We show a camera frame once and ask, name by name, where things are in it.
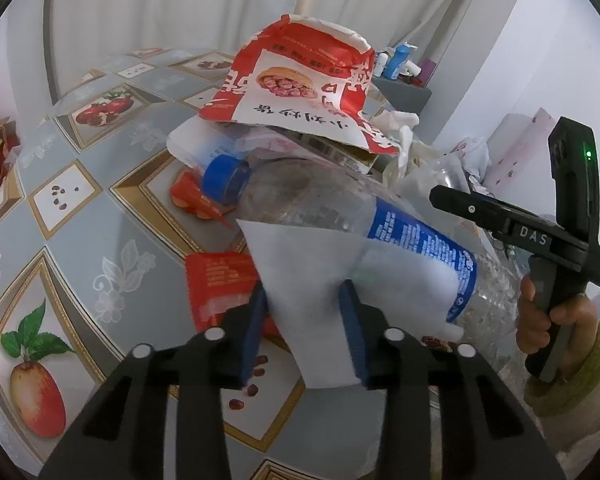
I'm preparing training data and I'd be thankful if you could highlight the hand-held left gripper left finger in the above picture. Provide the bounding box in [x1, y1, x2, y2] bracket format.
[40, 282, 271, 480]

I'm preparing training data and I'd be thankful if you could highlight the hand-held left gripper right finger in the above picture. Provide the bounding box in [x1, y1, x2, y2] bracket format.
[337, 280, 566, 480]

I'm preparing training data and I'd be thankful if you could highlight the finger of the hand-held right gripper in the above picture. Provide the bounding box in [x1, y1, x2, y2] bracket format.
[429, 185, 512, 233]

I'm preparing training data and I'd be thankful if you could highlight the white paper tissue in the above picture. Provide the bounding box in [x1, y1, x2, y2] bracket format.
[237, 219, 463, 390]

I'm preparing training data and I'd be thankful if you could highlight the person's right forearm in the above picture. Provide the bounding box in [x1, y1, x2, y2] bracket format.
[522, 320, 600, 461]

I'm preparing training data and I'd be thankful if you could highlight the person's right hand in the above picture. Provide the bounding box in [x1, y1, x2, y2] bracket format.
[516, 276, 600, 361]

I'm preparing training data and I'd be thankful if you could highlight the red snack packet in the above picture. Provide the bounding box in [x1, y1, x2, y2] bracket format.
[185, 251, 281, 338]

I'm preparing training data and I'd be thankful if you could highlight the white pink print cloth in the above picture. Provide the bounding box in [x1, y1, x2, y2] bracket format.
[480, 112, 556, 196]

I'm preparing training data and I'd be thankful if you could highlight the crumpled white tissue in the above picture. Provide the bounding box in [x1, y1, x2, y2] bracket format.
[375, 110, 431, 181]

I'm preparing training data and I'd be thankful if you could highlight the grey cabinet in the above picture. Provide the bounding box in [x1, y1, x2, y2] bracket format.
[375, 75, 433, 111]

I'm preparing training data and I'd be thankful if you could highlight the clear plastic bottle blue label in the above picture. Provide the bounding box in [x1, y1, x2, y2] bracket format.
[202, 154, 523, 356]

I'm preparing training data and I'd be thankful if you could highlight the small red torn wrapper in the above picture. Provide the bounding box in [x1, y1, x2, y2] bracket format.
[169, 169, 236, 231]

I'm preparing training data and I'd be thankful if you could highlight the red and white paper bag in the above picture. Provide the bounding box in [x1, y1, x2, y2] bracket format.
[197, 12, 403, 153]

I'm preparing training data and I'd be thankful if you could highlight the white curtain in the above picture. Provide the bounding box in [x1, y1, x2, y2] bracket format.
[50, 0, 486, 61]

